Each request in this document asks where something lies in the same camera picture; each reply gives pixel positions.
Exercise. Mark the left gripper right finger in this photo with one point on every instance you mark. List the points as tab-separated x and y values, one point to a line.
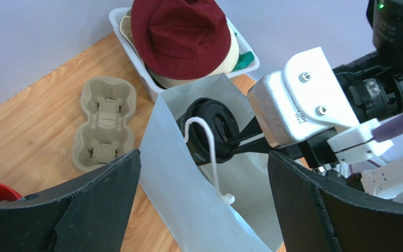
316	213

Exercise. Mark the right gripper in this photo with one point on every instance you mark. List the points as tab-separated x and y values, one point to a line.
315	150

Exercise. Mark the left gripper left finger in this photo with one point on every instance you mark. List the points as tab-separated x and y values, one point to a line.
87	213

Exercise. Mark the white paper bag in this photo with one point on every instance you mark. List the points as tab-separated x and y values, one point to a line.
184	194

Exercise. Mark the brown translucent coffee cup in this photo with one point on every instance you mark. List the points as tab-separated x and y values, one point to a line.
197	144

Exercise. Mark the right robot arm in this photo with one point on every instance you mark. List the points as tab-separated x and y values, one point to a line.
373	83

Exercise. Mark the green cloth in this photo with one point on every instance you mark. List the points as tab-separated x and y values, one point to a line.
239	61

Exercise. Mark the stacked pulp cup carriers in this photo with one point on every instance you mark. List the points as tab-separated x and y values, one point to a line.
109	104

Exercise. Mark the white plastic basket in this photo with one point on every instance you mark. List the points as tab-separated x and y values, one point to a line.
149	84

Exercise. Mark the maroon bucket hat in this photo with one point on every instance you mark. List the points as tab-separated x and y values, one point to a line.
181	40

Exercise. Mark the beige hat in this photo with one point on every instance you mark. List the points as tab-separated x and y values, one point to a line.
226	66

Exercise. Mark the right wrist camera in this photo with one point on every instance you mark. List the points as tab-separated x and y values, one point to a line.
303	99

